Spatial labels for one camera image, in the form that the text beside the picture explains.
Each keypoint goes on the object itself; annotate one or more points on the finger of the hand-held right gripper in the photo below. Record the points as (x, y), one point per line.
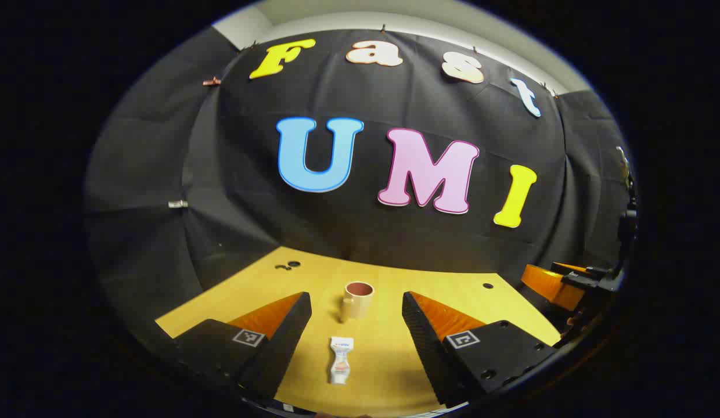
(569, 267)
(548, 287)

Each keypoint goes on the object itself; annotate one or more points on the silver cloth clip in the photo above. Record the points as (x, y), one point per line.
(177, 204)

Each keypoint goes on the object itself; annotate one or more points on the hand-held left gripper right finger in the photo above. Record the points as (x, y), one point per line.
(424, 342)

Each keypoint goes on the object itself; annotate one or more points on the copper cloth clip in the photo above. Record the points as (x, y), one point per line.
(211, 81)

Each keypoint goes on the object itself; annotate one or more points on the beige cup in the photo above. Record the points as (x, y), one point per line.
(357, 305)

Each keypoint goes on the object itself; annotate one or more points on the white toothpaste tube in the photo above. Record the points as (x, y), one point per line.
(341, 360)

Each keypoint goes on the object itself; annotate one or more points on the wooden desktop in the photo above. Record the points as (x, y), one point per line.
(383, 354)

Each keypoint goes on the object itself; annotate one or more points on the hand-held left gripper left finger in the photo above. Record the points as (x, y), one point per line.
(284, 342)

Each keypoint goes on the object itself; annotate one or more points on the black backdrop cloth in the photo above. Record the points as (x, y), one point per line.
(249, 191)

